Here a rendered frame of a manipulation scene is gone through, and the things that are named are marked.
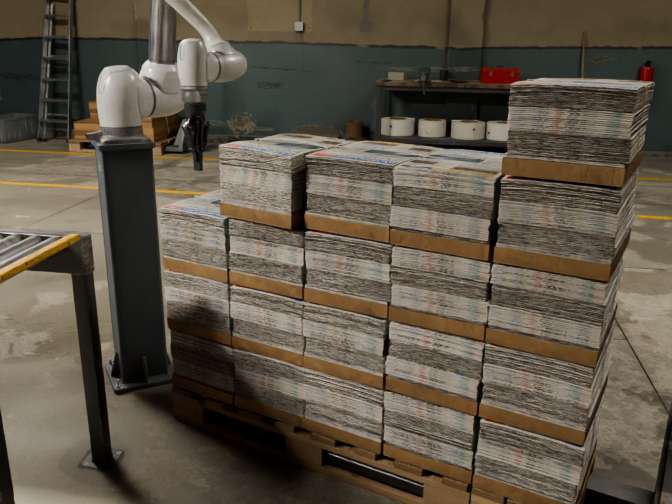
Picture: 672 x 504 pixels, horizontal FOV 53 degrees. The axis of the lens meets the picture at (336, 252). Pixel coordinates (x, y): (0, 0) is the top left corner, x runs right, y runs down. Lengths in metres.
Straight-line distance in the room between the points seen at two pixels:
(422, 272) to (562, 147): 0.51
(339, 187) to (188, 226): 0.60
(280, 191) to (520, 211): 0.71
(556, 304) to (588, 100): 0.51
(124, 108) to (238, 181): 0.68
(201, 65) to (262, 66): 6.60
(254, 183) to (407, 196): 0.50
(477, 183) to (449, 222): 0.13
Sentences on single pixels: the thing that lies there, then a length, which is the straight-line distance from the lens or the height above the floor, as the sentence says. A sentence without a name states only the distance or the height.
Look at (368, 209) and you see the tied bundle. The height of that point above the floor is 0.92.
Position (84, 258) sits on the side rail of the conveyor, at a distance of 2.18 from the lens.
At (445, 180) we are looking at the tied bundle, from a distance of 1.79.
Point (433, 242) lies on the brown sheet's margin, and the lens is 1.83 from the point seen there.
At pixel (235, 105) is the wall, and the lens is 9.12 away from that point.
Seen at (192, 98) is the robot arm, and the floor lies 1.18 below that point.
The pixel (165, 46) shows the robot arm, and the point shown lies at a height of 1.34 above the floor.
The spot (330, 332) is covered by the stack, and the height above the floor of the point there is 0.52.
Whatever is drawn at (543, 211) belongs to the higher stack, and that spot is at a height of 0.99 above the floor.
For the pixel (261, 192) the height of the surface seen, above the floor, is 0.93.
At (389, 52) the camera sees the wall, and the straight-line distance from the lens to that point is 8.67.
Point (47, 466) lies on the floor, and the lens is 2.56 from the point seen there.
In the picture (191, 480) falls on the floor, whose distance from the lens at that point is 2.37.
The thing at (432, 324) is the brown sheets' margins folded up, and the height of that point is 0.62.
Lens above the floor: 1.39
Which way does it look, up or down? 18 degrees down
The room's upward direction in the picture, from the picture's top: 1 degrees clockwise
